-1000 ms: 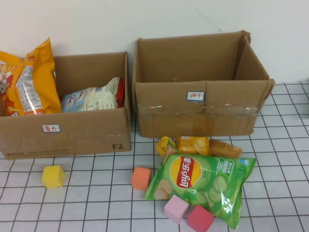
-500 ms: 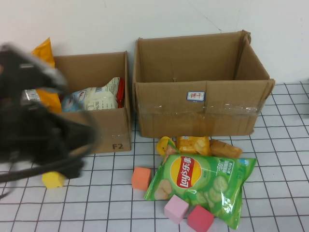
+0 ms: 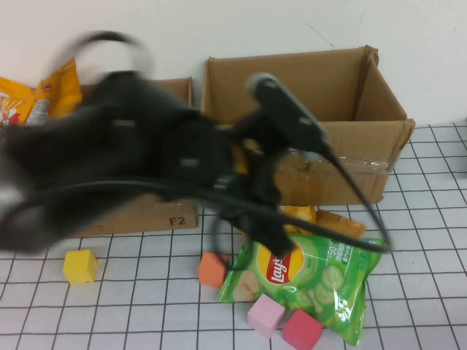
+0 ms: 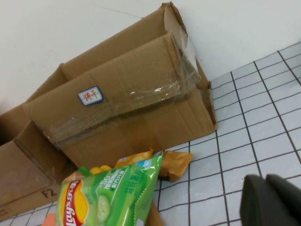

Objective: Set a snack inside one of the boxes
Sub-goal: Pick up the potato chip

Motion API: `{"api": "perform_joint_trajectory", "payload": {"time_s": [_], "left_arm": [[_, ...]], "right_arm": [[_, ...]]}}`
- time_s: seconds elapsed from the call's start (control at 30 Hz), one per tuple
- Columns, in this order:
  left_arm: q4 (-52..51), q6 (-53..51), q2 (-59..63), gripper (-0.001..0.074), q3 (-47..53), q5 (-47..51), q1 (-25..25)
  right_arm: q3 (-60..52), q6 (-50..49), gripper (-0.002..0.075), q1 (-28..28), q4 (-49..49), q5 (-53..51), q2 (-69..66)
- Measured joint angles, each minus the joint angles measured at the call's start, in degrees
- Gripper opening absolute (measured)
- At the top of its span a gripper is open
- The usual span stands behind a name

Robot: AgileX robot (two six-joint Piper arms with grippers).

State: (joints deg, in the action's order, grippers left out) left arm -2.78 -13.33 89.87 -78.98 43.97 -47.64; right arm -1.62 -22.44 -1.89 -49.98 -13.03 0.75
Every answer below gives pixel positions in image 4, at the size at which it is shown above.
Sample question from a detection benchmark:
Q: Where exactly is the cardboard box with F2 print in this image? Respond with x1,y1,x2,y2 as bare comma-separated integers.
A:
0,103,79,222

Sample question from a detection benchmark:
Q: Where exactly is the taped cardboard box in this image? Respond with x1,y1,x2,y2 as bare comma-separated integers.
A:
23,1,217,169

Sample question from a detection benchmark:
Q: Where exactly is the yellow biscuit packet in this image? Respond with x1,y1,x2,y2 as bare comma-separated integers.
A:
114,147,154,168

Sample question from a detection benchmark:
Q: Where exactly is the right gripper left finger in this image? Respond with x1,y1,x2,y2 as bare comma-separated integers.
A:
239,174,301,226

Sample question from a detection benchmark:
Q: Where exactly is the brown snack packet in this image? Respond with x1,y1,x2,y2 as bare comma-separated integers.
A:
157,150,194,182

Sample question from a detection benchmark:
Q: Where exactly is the green Lay's chip bag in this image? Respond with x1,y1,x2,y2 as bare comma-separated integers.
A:
55,152,164,226

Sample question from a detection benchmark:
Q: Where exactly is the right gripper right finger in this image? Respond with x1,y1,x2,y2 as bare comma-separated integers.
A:
267,174,301,218

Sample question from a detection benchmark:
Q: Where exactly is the biscuit label sticker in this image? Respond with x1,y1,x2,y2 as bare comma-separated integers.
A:
78,86,104,105

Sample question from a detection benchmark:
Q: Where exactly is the white black-grid tablecloth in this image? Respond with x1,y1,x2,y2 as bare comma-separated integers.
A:
0,42,301,226

